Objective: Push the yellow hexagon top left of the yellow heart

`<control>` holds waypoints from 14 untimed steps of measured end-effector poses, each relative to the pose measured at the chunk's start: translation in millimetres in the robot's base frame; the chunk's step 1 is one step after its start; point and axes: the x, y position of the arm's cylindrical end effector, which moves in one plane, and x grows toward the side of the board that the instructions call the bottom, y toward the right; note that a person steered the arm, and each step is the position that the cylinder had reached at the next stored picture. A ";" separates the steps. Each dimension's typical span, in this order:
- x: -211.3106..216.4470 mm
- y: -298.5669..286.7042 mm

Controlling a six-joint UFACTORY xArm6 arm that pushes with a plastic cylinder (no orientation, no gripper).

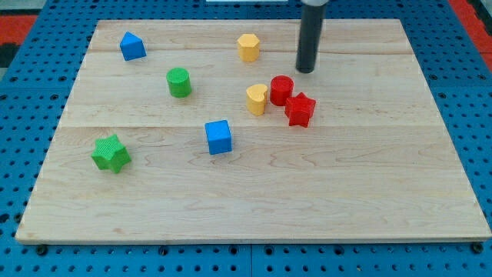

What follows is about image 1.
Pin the yellow heart block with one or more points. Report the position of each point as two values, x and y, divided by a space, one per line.
256 97

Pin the yellow hexagon block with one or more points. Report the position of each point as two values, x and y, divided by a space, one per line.
248 47

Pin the blue cube block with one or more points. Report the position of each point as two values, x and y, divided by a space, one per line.
219 137

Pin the wooden board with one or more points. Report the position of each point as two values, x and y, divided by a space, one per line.
375 164

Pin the red star block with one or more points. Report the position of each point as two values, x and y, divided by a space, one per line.
299 110

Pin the red cylinder block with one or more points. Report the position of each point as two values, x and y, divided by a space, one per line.
281 89

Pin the green cylinder block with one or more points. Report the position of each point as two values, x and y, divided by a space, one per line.
179 83

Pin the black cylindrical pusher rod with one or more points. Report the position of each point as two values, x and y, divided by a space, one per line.
309 36

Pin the green star block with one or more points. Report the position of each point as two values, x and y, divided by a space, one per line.
110 154

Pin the blue triangle block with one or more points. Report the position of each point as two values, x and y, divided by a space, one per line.
132 47

